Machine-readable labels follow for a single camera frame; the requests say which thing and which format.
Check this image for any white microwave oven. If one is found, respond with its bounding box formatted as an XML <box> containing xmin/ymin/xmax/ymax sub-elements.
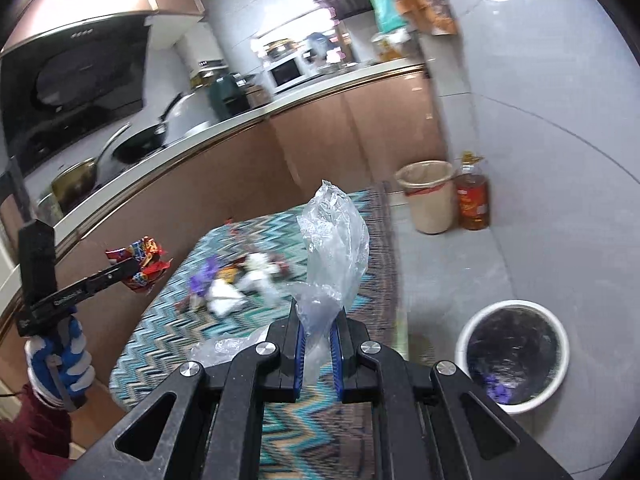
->
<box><xmin>269</xmin><ymin>55</ymin><xmax>314</xmax><ymax>95</ymax></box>

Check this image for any zigzag knitted blanket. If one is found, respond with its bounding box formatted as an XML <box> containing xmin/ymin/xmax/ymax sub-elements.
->
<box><xmin>107</xmin><ymin>187</ymin><xmax>417</xmax><ymax>480</ymax></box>

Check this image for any steel cooking pot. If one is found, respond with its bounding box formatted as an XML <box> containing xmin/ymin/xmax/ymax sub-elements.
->
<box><xmin>50</xmin><ymin>124</ymin><xmax>133</xmax><ymax>214</ymax></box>

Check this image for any black range hood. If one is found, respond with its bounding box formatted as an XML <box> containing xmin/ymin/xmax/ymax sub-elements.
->
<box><xmin>0</xmin><ymin>0</ymin><xmax>207</xmax><ymax>172</ymax></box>

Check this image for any brown snack packet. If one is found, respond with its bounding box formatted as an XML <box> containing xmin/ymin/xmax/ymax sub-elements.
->
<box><xmin>217</xmin><ymin>262</ymin><xmax>247</xmax><ymax>284</ymax></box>

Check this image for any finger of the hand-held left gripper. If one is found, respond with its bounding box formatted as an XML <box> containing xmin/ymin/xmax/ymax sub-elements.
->
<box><xmin>80</xmin><ymin>258</ymin><xmax>146</xmax><ymax>299</ymax></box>

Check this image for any person's left hand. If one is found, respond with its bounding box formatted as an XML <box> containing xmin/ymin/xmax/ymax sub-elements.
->
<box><xmin>24</xmin><ymin>305</ymin><xmax>97</xmax><ymax>412</ymax></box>

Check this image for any white trash bin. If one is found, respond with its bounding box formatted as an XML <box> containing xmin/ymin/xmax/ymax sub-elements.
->
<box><xmin>454</xmin><ymin>300</ymin><xmax>571</xmax><ymax>415</ymax></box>

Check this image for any teal hanging bag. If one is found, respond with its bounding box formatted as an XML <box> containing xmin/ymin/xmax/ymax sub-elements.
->
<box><xmin>363</xmin><ymin>0</ymin><xmax>409</xmax><ymax>34</ymax></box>

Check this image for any black wok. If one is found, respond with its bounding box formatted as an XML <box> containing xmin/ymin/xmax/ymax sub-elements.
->
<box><xmin>111</xmin><ymin>92</ymin><xmax>187</xmax><ymax>164</ymax></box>

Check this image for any green kitchen appliance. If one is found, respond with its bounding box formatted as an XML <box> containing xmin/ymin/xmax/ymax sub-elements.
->
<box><xmin>206</xmin><ymin>74</ymin><xmax>254</xmax><ymax>122</ymax></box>

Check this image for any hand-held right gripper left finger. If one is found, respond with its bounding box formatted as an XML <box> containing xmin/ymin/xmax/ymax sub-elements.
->
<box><xmin>60</xmin><ymin>301</ymin><xmax>306</xmax><ymax>480</ymax></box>

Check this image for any clear plastic bag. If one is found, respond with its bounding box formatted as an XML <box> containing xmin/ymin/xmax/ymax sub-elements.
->
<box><xmin>190</xmin><ymin>179</ymin><xmax>371</xmax><ymax>391</ymax></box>

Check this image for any white water heater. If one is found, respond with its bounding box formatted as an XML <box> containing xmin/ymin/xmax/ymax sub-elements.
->
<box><xmin>174</xmin><ymin>25</ymin><xmax>230</xmax><ymax>75</ymax></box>

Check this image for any blue grey kettle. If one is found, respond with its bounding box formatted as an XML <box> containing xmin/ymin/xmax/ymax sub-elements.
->
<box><xmin>305</xmin><ymin>32</ymin><xmax>332</xmax><ymax>62</ymax></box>

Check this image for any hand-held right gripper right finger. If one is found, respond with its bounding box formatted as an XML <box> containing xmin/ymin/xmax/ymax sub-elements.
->
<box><xmin>330</xmin><ymin>310</ymin><xmax>576</xmax><ymax>480</ymax></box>

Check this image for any purple wrapper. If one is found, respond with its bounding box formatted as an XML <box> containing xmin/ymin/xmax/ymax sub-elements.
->
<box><xmin>186</xmin><ymin>255</ymin><xmax>222</xmax><ymax>307</ymax></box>
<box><xmin>481</xmin><ymin>371</ymin><xmax>527</xmax><ymax>404</ymax></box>

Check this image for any steel pot with lid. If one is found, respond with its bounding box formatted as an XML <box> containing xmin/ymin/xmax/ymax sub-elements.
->
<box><xmin>261</xmin><ymin>38</ymin><xmax>302</xmax><ymax>59</ymax></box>

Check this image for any beige bucket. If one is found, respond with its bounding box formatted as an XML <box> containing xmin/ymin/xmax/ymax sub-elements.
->
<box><xmin>394</xmin><ymin>160</ymin><xmax>457</xmax><ymax>235</ymax></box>

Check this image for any cooking oil bottle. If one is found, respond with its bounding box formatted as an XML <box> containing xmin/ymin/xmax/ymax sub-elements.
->
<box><xmin>454</xmin><ymin>151</ymin><xmax>492</xmax><ymax>231</ymax></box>

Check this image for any brown kitchen cabinet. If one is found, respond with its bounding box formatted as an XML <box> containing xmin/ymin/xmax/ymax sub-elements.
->
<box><xmin>0</xmin><ymin>62</ymin><xmax>449</xmax><ymax>397</ymax></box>

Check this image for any yellow packet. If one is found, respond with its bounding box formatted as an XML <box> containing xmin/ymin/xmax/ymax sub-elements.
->
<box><xmin>376</xmin><ymin>40</ymin><xmax>407</xmax><ymax>64</ymax></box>

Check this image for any person's left forearm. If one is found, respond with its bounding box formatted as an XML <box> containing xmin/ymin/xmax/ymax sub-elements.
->
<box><xmin>0</xmin><ymin>382</ymin><xmax>78</xmax><ymax>480</ymax></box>

